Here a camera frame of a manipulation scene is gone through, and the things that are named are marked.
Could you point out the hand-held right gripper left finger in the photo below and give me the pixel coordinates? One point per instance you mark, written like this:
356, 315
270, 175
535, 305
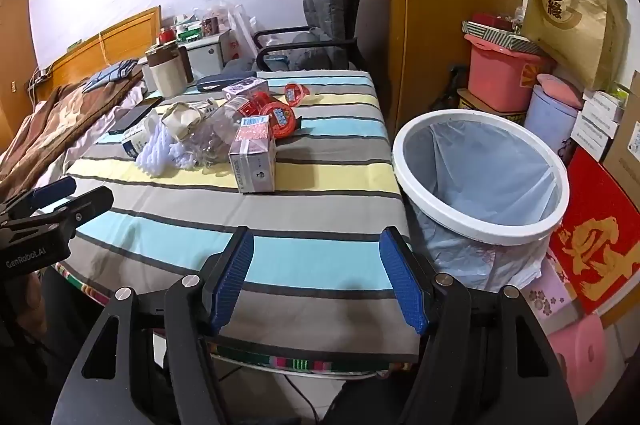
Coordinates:
232, 275

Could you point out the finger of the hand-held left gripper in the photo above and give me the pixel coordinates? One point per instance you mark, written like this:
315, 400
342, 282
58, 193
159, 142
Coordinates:
80, 210
52, 192

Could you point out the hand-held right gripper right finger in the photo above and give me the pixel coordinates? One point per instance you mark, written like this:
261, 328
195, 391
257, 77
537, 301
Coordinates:
402, 280

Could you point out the white and blue carton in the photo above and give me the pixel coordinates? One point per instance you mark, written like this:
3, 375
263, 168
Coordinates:
134, 140

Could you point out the white foam fruit net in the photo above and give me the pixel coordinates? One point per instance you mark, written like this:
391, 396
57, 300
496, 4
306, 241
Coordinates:
160, 155

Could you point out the pink and grey carton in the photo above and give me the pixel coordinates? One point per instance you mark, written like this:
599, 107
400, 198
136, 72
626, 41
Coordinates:
252, 160

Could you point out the beige paper cup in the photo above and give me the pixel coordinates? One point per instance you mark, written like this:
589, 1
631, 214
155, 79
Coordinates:
182, 119

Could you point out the clear plastic bottle red label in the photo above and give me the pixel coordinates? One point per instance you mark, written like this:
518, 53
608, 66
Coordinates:
220, 130

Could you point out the red lidded jelly cup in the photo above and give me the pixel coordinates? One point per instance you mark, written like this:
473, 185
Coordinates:
281, 120
296, 93

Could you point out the purple milk carton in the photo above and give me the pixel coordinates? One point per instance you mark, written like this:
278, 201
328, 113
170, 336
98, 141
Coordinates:
245, 86

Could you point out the lilac bed sheet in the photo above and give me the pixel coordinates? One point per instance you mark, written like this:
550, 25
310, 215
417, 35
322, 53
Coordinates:
90, 140

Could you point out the brown patterned blanket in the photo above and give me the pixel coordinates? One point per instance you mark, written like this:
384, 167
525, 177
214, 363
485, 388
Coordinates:
60, 120

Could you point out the black smartphone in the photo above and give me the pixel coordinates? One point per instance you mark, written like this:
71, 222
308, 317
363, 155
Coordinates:
135, 115

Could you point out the white power strip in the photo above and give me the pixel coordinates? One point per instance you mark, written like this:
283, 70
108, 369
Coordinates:
41, 74

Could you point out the blue folded cloth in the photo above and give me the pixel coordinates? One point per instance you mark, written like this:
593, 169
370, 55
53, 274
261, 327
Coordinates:
107, 75

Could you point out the pink floral box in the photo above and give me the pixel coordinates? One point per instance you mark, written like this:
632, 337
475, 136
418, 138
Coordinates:
547, 290

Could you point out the wooden bed headboard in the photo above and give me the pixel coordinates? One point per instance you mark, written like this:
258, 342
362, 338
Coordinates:
115, 40

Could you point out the beige mug with brown lid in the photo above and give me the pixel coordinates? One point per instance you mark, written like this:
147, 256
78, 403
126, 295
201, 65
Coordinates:
167, 70

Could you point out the pink plastic stool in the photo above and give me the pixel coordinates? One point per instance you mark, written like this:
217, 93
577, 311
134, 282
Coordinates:
575, 355

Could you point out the navy glasses case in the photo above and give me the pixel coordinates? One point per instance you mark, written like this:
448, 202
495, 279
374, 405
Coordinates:
225, 82

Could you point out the red jar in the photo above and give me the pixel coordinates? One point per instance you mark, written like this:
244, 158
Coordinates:
167, 36

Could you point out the yellow patterned box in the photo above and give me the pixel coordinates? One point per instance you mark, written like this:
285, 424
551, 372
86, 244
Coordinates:
485, 102

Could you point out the white nightstand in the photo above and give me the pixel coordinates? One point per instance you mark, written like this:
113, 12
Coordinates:
207, 55

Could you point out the red and gold door mat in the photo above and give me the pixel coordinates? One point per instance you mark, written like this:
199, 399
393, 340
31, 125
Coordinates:
600, 215

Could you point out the green and white boxes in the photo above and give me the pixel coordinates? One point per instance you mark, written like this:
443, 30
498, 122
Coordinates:
189, 30

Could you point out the lilac cylindrical container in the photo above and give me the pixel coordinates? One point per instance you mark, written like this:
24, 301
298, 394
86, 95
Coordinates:
547, 120

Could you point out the pink plastic bucket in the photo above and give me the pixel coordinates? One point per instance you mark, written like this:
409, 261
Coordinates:
495, 77

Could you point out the small white box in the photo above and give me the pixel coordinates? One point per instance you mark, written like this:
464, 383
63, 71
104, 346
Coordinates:
605, 100
590, 145
595, 127
597, 112

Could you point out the pink snack packet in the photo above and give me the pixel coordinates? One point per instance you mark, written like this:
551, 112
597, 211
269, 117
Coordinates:
217, 20

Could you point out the white plastic bag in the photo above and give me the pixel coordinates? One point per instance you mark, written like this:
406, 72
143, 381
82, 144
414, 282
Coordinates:
245, 35

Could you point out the pink container lid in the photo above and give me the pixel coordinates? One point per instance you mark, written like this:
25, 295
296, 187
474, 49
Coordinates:
560, 89

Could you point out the cardboard box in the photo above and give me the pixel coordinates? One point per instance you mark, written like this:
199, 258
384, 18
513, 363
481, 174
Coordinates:
625, 145

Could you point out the striped gift box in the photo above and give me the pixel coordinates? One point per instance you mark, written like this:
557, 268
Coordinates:
500, 36

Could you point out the wooden wardrobe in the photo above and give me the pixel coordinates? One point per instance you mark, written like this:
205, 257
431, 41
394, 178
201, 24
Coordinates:
450, 5

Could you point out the brown paper gift bag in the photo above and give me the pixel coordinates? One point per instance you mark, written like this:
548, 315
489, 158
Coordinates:
575, 20

